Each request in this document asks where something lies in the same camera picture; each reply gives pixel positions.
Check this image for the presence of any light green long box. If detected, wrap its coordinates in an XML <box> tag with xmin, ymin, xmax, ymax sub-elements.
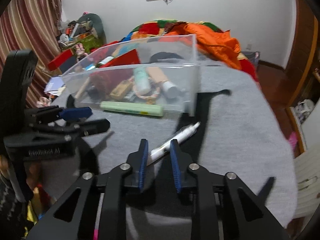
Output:
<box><xmin>100</xmin><ymin>101</ymin><xmax>163</xmax><ymax>117</ymax></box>

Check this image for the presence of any pink braided rope ring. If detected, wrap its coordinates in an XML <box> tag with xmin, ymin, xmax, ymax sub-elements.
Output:
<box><xmin>132</xmin><ymin>82</ymin><xmax>161</xmax><ymax>103</ymax></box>

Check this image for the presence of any dark green round bottle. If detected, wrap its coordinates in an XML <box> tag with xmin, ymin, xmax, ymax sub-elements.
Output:
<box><xmin>96</xmin><ymin>56</ymin><xmax>114</xmax><ymax>68</ymax></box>

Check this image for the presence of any white pen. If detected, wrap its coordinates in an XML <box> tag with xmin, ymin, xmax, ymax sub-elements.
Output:
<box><xmin>146</xmin><ymin>121</ymin><xmax>201</xmax><ymax>167</ymax></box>

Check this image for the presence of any mint green small bottle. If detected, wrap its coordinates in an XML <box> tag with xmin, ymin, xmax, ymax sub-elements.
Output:
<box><xmin>133</xmin><ymin>68</ymin><xmax>151</xmax><ymax>95</ymax></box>

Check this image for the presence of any beige tube white cap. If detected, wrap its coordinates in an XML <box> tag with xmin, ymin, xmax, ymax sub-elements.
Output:
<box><xmin>146</xmin><ymin>67</ymin><xmax>179</xmax><ymax>99</ymax></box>

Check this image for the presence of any blue white booklet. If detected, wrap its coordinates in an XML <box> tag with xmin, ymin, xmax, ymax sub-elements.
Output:
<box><xmin>44</xmin><ymin>76</ymin><xmax>66</xmax><ymax>96</ymax></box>

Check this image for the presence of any red rectangular box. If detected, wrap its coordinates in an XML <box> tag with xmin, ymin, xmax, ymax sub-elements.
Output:
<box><xmin>47</xmin><ymin>49</ymin><xmax>73</xmax><ymax>71</ymax></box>

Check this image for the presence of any pink bunny toy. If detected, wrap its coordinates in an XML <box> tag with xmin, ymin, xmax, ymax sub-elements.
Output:
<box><xmin>75</xmin><ymin>43</ymin><xmax>88</xmax><ymax>60</ymax></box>

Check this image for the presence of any green gift bag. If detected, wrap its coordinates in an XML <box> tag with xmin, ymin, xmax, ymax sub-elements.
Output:
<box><xmin>75</xmin><ymin>34</ymin><xmax>102</xmax><ymax>54</ymax></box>

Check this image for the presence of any clear plastic storage bin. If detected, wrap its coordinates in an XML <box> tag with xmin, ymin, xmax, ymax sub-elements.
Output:
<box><xmin>62</xmin><ymin>34</ymin><xmax>199</xmax><ymax>116</ymax></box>

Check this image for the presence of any striped curtain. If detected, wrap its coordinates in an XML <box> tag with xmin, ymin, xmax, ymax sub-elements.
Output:
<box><xmin>1</xmin><ymin>0</ymin><xmax>62</xmax><ymax>108</ymax></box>

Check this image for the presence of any grey blanket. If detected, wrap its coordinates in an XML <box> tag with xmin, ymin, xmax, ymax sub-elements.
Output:
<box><xmin>41</xmin><ymin>62</ymin><xmax>298</xmax><ymax>240</ymax></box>

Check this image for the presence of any grey plush toy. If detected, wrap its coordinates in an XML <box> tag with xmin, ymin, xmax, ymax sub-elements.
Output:
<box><xmin>78</xmin><ymin>13</ymin><xmax>106</xmax><ymax>43</ymax></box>

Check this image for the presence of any colourful patchwork quilt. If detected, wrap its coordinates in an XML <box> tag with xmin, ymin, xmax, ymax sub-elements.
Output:
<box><xmin>109</xmin><ymin>19</ymin><xmax>258</xmax><ymax>81</ymax></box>

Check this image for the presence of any pink slipper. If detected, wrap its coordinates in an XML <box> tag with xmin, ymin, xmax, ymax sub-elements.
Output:
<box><xmin>288</xmin><ymin>132</ymin><xmax>298</xmax><ymax>151</ymax></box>

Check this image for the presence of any orange puffer jacket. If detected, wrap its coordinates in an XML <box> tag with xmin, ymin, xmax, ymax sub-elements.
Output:
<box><xmin>164</xmin><ymin>22</ymin><xmax>241</xmax><ymax>70</ymax></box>

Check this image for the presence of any wooden wardrobe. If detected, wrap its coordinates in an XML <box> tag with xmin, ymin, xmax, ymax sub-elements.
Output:
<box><xmin>285</xmin><ymin>0</ymin><xmax>319</xmax><ymax>157</ymax></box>

